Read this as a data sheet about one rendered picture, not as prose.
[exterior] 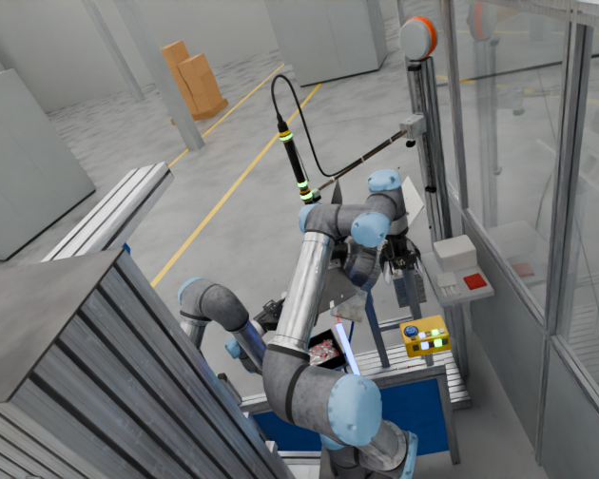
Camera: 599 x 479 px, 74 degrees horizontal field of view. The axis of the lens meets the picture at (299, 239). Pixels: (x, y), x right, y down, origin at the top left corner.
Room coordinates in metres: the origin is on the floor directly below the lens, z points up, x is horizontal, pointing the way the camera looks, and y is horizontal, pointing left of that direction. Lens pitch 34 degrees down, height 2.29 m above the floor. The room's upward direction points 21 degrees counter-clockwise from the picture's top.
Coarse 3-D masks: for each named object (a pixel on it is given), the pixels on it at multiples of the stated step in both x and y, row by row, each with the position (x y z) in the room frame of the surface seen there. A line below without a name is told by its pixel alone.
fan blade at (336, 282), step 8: (328, 272) 1.32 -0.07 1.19; (336, 272) 1.30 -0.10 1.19; (344, 272) 1.28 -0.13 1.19; (328, 280) 1.26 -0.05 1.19; (336, 280) 1.24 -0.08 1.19; (344, 280) 1.22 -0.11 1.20; (328, 288) 1.22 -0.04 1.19; (336, 288) 1.20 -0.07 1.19; (344, 288) 1.17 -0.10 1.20; (352, 288) 1.15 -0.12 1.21; (328, 296) 1.18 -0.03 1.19; (336, 296) 1.16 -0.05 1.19; (344, 296) 1.13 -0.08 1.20; (352, 296) 1.11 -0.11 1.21; (320, 304) 1.17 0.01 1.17; (328, 304) 1.14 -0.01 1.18; (336, 304) 1.11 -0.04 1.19; (320, 312) 1.13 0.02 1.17
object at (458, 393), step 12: (396, 348) 1.67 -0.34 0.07; (360, 360) 1.68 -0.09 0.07; (372, 360) 1.64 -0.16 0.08; (396, 360) 1.58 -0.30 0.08; (408, 360) 1.55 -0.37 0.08; (444, 360) 1.46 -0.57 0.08; (360, 372) 1.59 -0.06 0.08; (456, 372) 1.36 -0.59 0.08; (456, 384) 1.28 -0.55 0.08; (456, 396) 1.22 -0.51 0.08; (468, 396) 1.20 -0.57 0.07; (456, 408) 1.19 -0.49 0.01
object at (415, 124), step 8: (416, 112) 1.65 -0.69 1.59; (408, 120) 1.63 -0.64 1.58; (416, 120) 1.59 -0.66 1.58; (424, 120) 1.60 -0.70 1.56; (400, 128) 1.63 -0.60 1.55; (408, 128) 1.59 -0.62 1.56; (416, 128) 1.58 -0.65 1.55; (424, 128) 1.60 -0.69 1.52; (408, 136) 1.59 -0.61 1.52; (416, 136) 1.58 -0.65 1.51
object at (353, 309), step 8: (360, 296) 1.30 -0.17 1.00; (344, 304) 1.27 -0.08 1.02; (352, 304) 1.28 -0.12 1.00; (360, 304) 1.28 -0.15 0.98; (336, 312) 1.25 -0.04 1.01; (344, 312) 1.25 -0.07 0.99; (352, 312) 1.25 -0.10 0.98; (360, 312) 1.25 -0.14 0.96; (352, 320) 1.27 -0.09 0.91; (360, 320) 1.23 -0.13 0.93
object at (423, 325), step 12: (408, 324) 1.00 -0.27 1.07; (420, 324) 0.98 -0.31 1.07; (432, 324) 0.96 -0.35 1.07; (444, 324) 0.94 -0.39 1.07; (408, 336) 0.95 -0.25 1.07; (432, 336) 0.91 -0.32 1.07; (444, 336) 0.90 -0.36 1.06; (408, 348) 0.92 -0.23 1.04; (420, 348) 0.91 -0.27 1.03; (432, 348) 0.90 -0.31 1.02; (444, 348) 0.90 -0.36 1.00
